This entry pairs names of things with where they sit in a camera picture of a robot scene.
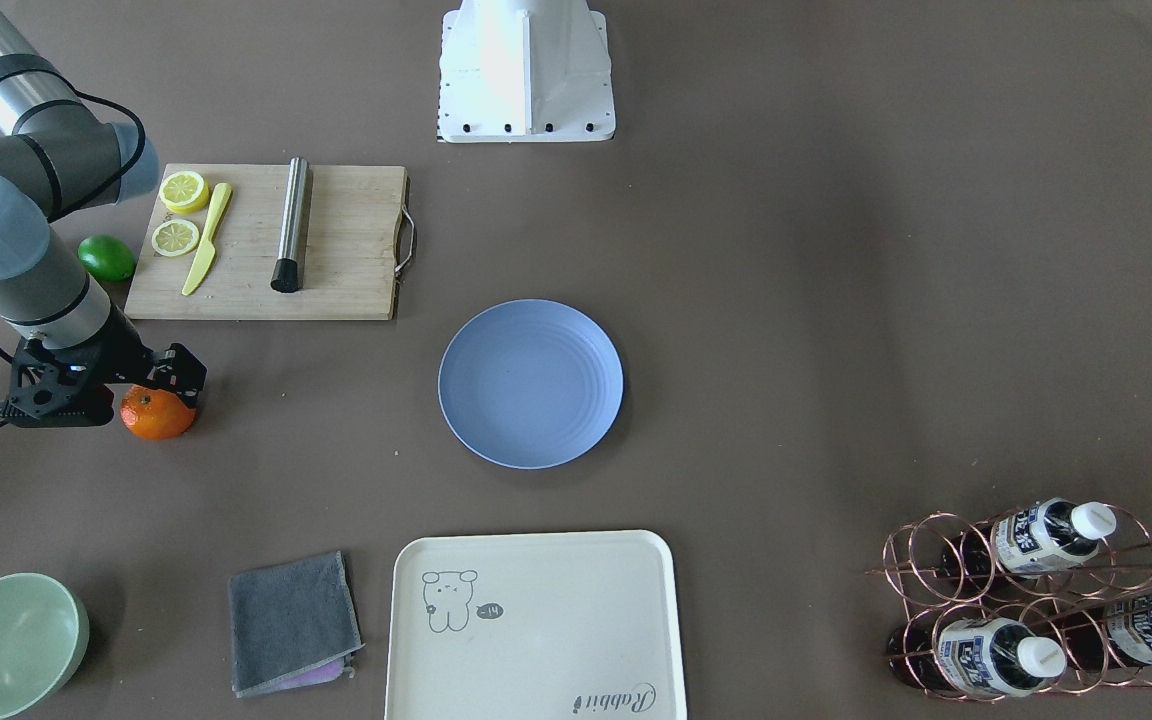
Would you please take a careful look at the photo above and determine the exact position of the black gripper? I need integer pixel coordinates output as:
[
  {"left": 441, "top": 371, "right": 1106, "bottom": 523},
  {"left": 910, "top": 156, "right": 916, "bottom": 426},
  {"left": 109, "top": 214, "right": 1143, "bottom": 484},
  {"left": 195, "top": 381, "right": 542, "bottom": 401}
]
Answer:
[{"left": 3, "top": 318, "right": 207, "bottom": 429}]

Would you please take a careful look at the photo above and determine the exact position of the orange fruit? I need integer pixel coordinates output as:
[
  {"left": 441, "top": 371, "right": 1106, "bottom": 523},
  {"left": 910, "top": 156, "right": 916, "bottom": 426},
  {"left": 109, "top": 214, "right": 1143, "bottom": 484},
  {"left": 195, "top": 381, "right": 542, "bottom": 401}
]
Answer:
[{"left": 119, "top": 386, "right": 197, "bottom": 439}]

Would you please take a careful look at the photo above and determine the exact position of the blue round plate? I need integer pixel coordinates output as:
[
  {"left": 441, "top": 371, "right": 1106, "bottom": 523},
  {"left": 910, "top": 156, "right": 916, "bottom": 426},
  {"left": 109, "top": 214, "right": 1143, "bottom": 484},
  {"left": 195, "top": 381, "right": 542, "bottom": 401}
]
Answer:
[{"left": 435, "top": 300, "right": 626, "bottom": 470}]

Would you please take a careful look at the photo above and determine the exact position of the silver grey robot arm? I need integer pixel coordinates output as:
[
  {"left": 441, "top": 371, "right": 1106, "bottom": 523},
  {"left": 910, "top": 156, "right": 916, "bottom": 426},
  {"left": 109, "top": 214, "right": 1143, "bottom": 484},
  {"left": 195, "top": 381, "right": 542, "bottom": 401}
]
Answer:
[{"left": 0, "top": 12, "right": 206, "bottom": 429}]

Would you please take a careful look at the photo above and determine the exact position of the yellow plastic knife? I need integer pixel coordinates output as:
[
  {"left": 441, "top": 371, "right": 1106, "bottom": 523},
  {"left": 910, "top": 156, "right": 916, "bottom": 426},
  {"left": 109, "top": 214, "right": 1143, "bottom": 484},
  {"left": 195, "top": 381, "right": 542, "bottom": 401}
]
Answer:
[{"left": 180, "top": 182, "right": 233, "bottom": 296}]

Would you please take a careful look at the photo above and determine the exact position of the lemon half slice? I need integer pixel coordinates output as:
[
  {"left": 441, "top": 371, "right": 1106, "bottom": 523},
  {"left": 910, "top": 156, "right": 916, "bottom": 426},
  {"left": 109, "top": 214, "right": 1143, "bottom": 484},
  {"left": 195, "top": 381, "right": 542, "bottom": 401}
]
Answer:
[
  {"left": 147, "top": 218, "right": 202, "bottom": 258},
  {"left": 157, "top": 170, "right": 211, "bottom": 214}
]

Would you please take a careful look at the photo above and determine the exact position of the green lime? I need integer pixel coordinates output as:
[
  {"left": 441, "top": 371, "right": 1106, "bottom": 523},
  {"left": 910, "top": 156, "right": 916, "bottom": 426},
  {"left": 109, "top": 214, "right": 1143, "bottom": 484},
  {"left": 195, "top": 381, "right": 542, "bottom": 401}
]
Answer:
[{"left": 76, "top": 234, "right": 137, "bottom": 282}]

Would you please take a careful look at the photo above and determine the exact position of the steel muddler black tip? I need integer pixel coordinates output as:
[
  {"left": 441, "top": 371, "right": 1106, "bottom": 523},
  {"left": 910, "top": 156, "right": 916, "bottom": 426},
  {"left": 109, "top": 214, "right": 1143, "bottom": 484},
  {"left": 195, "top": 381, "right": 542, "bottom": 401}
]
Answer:
[{"left": 270, "top": 158, "right": 312, "bottom": 293}]

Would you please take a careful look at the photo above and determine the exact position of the wooden cutting board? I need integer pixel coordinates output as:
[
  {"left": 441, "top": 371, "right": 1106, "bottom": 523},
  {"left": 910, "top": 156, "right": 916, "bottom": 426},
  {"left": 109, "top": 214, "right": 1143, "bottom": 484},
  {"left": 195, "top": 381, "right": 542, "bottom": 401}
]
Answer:
[{"left": 124, "top": 162, "right": 410, "bottom": 323}]

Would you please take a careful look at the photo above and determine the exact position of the grey folded cloth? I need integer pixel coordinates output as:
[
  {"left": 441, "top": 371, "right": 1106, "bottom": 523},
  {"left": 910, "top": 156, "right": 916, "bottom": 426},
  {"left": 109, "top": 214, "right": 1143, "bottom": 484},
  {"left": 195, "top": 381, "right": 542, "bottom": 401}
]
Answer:
[{"left": 227, "top": 550, "right": 365, "bottom": 698}]

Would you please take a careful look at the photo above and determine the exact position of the green bowl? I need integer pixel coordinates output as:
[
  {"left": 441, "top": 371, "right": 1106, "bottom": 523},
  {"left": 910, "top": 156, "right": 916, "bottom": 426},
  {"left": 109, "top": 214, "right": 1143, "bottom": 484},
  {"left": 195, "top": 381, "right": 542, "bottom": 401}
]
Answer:
[{"left": 0, "top": 573, "right": 90, "bottom": 719}]

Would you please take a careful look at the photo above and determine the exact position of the cream rabbit tray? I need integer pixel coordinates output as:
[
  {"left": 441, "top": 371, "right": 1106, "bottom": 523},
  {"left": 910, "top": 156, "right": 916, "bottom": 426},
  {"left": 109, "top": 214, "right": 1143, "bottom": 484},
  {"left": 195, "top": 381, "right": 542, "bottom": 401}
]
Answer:
[{"left": 384, "top": 530, "right": 689, "bottom": 719}]

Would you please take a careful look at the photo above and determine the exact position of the tea bottle white cap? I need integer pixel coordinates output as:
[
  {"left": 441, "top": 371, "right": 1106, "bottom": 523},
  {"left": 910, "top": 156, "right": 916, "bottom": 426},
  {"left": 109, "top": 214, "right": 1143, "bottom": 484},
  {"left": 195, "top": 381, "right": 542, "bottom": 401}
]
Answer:
[{"left": 937, "top": 497, "right": 1117, "bottom": 588}]

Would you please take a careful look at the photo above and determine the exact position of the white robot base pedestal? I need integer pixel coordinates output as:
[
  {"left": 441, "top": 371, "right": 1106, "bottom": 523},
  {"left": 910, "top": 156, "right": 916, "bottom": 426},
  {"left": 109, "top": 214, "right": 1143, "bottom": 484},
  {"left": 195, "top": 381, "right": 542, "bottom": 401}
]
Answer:
[{"left": 435, "top": 1, "right": 617, "bottom": 143}]

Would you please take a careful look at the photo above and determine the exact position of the copper wire bottle rack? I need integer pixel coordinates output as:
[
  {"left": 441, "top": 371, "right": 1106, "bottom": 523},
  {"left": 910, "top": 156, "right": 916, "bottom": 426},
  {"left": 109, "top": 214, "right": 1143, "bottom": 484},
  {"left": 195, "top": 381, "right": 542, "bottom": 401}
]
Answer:
[{"left": 877, "top": 506, "right": 1152, "bottom": 703}]

